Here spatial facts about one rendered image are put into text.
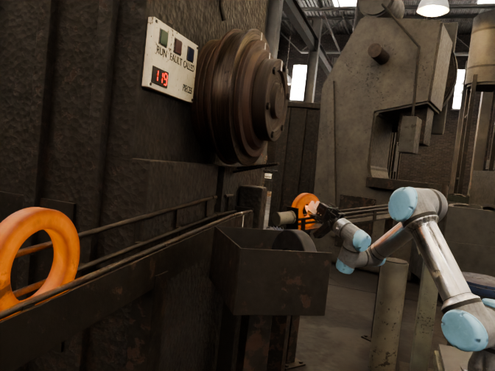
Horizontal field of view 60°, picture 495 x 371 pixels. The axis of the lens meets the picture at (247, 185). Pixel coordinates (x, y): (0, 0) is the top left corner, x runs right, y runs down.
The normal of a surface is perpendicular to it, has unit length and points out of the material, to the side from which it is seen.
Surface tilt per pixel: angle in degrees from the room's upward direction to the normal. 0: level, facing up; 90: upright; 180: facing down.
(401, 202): 85
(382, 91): 90
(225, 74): 80
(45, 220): 90
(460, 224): 90
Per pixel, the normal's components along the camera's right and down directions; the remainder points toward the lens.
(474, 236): -0.07, 0.04
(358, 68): -0.55, -0.01
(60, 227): 0.95, 0.11
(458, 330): -0.84, 0.06
